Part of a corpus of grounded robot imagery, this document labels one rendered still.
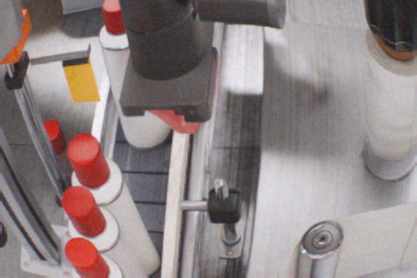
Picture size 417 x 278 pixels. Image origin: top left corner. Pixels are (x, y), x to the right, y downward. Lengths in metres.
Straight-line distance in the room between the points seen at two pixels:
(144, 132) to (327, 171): 0.19
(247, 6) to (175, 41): 0.08
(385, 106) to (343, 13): 0.36
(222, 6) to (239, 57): 0.46
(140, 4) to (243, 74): 0.44
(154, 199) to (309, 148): 0.17
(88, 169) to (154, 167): 0.24
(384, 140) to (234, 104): 0.26
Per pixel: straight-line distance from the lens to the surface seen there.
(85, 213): 0.61
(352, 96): 0.91
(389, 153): 0.80
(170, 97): 0.63
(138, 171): 0.88
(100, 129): 0.81
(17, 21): 0.45
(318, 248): 0.59
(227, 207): 0.79
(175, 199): 0.81
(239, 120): 0.96
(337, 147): 0.87
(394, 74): 0.70
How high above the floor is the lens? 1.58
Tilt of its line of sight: 51 degrees down
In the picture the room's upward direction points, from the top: 12 degrees counter-clockwise
